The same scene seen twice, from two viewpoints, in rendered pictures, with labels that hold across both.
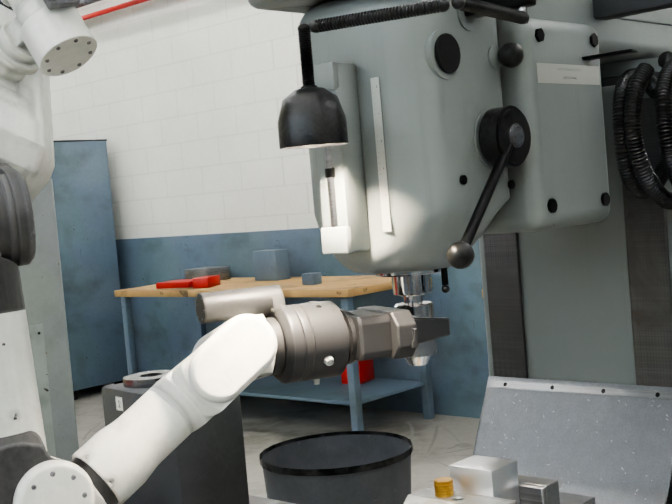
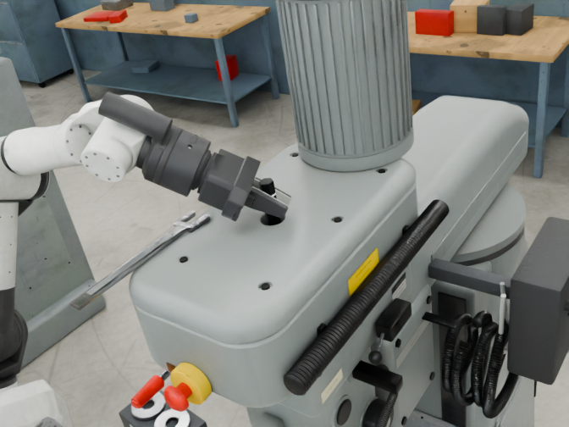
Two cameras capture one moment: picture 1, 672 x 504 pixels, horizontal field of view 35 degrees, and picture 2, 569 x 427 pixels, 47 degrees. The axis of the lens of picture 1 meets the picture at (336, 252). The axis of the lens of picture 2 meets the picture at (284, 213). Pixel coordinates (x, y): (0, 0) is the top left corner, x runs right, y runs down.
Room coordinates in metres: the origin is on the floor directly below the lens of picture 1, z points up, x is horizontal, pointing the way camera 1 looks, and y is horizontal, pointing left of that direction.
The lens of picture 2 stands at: (0.45, -0.06, 2.41)
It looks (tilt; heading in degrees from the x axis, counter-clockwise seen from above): 32 degrees down; 357
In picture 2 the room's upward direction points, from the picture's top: 10 degrees counter-clockwise
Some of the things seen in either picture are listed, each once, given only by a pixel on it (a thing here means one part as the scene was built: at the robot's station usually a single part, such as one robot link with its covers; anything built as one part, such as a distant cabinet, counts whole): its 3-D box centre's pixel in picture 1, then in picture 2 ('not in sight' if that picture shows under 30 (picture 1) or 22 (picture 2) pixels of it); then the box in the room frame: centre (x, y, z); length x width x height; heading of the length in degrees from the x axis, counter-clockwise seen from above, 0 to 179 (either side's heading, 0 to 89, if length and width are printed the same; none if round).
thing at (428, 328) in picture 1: (427, 329); not in sight; (1.25, -0.10, 1.24); 0.06 x 0.02 x 0.03; 115
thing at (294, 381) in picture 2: not in sight; (375, 282); (1.21, -0.22, 1.79); 0.45 x 0.04 x 0.04; 137
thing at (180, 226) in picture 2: not in sight; (142, 257); (1.24, 0.11, 1.89); 0.24 x 0.04 x 0.01; 134
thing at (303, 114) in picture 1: (311, 116); not in sight; (1.12, 0.01, 1.49); 0.07 x 0.07 x 0.06
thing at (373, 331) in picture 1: (347, 338); not in sight; (1.24, 0.00, 1.24); 0.13 x 0.12 x 0.10; 25
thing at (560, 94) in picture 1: (493, 132); (361, 342); (1.42, -0.22, 1.47); 0.24 x 0.19 x 0.26; 47
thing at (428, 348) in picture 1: (415, 332); not in sight; (1.28, -0.09, 1.23); 0.05 x 0.05 x 0.05
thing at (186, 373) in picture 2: not in sight; (190, 383); (1.11, 0.07, 1.76); 0.06 x 0.02 x 0.06; 47
